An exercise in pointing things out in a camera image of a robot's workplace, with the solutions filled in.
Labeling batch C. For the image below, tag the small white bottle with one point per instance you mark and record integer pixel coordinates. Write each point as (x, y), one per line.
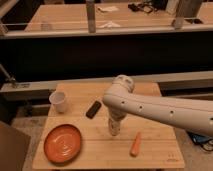
(114, 126)

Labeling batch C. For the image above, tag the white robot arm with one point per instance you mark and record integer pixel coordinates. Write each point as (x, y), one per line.
(195, 116)

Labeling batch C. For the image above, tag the black rectangular block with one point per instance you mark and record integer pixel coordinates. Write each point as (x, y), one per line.
(91, 112)

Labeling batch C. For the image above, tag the white plastic cup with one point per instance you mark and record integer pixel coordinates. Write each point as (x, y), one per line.
(58, 100)

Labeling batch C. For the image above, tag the white paper sheet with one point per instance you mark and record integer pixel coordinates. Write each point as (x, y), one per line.
(109, 24)

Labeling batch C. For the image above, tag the orange carrot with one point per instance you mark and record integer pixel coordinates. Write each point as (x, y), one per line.
(135, 148)

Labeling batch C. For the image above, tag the orange plate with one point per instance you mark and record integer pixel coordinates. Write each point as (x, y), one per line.
(62, 144)

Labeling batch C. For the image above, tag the black devices on far table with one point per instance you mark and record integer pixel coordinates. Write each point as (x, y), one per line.
(148, 6)

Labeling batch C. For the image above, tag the grey metal post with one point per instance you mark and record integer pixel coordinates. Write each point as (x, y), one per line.
(90, 8)
(187, 10)

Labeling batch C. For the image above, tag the metal clamp on rail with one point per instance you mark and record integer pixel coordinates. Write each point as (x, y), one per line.
(9, 78)

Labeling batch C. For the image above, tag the grey metal post right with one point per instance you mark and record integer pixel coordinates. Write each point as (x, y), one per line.
(187, 10)

